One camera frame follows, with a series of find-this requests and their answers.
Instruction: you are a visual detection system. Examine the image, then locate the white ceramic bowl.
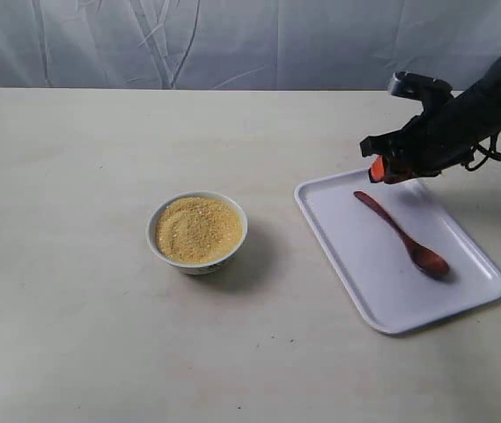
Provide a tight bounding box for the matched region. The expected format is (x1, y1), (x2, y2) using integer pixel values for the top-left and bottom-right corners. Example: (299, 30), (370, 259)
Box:
(146, 191), (247, 276)

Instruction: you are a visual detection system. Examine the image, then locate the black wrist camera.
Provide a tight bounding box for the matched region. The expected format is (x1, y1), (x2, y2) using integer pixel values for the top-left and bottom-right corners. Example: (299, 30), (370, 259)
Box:
(387, 71), (453, 113)

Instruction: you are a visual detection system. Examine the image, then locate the yellow-brown granular powder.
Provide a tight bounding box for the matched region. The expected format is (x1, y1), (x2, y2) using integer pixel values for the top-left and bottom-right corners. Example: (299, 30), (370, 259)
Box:
(155, 197), (243, 264)

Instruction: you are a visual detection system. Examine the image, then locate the white wrinkled backdrop curtain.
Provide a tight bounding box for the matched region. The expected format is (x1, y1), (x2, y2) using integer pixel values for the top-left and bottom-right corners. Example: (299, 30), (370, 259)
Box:
(0, 1), (501, 90)

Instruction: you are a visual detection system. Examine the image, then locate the white rectangular plastic tray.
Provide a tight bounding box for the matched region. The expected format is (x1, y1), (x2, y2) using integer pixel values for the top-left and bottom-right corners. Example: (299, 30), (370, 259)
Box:
(294, 169), (501, 335)

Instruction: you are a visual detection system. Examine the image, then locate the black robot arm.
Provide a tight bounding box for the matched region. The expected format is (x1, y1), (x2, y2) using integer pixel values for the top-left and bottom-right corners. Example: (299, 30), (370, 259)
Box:
(359, 56), (501, 184)

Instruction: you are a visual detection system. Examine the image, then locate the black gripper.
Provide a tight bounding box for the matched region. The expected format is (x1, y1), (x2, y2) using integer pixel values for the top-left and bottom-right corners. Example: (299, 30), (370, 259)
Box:
(359, 94), (479, 184)

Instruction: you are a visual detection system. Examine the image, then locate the dark red wooden spoon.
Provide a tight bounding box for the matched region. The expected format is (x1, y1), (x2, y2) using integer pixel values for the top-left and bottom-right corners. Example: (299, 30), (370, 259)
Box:
(353, 190), (450, 279)

